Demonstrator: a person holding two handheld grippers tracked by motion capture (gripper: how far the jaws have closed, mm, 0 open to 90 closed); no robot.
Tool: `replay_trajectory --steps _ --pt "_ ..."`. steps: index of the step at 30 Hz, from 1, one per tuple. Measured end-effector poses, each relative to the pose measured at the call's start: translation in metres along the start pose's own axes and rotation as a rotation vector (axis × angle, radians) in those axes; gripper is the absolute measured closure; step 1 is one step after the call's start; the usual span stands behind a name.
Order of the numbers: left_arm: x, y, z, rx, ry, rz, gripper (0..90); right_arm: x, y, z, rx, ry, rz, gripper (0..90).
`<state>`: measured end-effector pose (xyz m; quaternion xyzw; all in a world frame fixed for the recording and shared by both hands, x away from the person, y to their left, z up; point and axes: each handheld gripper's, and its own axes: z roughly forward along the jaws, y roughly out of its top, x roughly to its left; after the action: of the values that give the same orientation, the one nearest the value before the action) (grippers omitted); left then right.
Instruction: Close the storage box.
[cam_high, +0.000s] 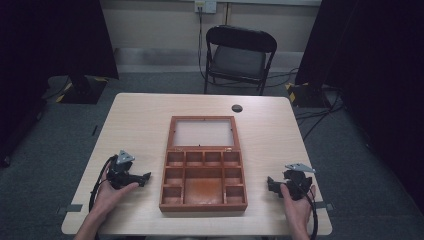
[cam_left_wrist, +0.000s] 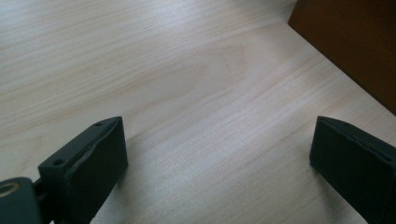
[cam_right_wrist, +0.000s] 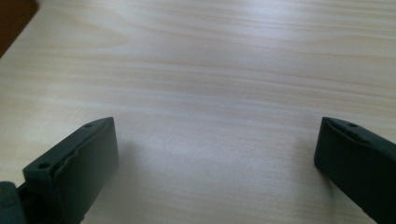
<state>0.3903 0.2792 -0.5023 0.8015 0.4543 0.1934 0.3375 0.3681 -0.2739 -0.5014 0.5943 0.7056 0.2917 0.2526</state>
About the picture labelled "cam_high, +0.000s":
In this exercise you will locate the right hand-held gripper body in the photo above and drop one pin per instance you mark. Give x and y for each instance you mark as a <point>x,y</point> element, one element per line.
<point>296,183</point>

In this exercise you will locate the black folding chair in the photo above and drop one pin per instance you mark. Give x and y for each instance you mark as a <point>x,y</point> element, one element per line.
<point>238,60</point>

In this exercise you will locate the person's right hand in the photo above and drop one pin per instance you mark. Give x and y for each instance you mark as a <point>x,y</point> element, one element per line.
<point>296,208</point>

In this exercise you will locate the grey tape strip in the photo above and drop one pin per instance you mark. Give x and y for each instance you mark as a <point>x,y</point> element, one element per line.
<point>325,206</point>
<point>71,208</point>

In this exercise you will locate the person's left hand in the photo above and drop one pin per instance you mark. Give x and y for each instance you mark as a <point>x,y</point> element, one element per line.
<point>110,196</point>

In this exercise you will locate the white wall outlet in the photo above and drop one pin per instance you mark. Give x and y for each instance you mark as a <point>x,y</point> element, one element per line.
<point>205,6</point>

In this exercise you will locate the dark curtain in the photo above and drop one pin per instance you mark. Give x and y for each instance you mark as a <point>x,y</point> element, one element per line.
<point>376,83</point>

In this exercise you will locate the black stand base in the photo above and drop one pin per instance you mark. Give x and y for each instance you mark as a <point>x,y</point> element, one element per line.
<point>308,95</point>
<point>85,90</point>

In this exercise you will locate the wooden compartment box with lid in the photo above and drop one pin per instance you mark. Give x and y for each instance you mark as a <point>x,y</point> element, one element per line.
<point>203,190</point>

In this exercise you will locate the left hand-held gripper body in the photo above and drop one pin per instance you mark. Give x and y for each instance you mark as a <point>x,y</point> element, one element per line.
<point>120,173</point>

